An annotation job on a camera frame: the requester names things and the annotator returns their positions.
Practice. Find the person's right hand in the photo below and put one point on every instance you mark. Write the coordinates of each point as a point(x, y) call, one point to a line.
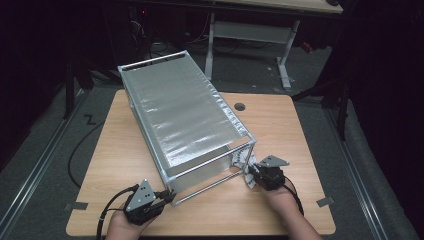
point(281, 201)

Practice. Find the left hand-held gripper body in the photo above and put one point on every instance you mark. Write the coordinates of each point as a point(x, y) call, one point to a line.
point(143, 205)

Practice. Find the desk with white metal legs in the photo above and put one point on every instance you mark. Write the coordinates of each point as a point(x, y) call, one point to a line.
point(253, 31)

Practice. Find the grey tape strip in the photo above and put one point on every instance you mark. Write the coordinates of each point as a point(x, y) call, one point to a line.
point(76, 206)
point(325, 201)

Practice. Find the dark round table grommet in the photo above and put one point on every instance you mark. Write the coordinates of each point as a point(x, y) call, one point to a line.
point(239, 107)

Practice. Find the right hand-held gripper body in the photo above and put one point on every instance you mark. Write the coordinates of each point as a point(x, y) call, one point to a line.
point(271, 175)

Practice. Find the person's left hand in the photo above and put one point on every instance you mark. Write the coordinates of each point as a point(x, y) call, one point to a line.
point(123, 230)

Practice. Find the metal floor rail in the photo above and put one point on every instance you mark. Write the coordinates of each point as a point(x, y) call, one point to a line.
point(356, 173)
point(36, 166)

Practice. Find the grey two-tier metal rack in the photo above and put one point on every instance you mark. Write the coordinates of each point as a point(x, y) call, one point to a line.
point(180, 116)

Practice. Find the dark computer tower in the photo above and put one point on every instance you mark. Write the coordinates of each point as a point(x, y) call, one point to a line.
point(138, 33)

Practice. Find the black metal stand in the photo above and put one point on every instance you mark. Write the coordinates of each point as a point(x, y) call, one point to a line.
point(71, 86)
point(340, 96)

